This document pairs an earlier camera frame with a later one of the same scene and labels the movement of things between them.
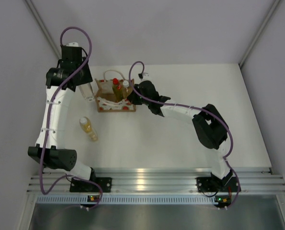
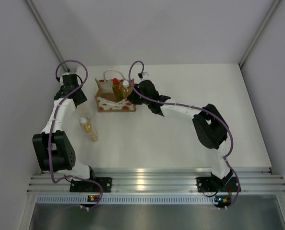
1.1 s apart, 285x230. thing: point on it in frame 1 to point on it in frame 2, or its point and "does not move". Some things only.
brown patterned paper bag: x=111 y=93 does not move
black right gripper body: x=136 y=99 does not move
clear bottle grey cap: x=87 y=91 to x=83 y=111
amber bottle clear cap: x=85 y=124 does not move
